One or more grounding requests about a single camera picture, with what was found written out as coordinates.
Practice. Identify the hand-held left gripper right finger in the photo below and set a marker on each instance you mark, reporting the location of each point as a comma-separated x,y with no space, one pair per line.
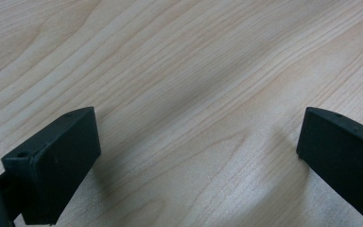
343,157

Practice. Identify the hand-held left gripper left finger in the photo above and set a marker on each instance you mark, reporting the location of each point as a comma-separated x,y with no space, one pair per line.
60,164

